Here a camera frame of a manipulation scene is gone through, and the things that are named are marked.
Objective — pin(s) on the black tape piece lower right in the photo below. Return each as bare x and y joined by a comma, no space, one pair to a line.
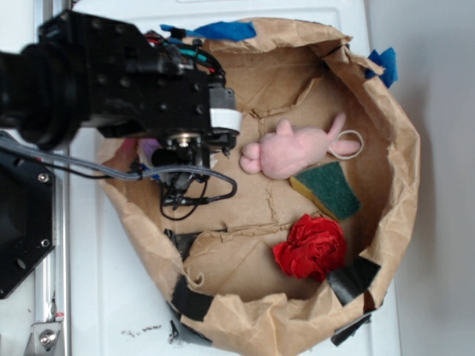
352,280

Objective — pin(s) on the black tape piece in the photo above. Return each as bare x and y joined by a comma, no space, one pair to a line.
189,303
352,280

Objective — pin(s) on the aluminium rail frame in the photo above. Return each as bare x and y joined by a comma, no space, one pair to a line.
50,333

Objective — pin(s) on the black tape piece bottom left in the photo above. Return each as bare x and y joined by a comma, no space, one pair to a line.
189,303

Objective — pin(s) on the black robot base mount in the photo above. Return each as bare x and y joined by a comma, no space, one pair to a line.
27,190

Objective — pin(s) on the blue tape piece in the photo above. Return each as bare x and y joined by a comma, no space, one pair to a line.
233,31
387,60

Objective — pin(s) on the blue tape piece top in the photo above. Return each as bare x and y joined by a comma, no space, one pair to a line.
233,31

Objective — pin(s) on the white plastic tray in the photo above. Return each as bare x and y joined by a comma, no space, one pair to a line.
115,307

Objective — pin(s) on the brown paper bag bin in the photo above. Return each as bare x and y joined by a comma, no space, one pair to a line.
305,72

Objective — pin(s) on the green yellow sponge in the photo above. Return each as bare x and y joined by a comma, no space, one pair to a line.
327,187

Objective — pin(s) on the pink plush bunny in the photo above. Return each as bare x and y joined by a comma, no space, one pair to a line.
289,150

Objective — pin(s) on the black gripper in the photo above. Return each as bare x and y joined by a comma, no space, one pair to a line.
191,114

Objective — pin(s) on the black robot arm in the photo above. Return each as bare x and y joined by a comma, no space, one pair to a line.
91,72

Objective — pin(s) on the crumpled red paper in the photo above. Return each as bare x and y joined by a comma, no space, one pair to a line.
315,246

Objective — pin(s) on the blue tape piece right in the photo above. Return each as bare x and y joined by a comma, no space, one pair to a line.
387,60

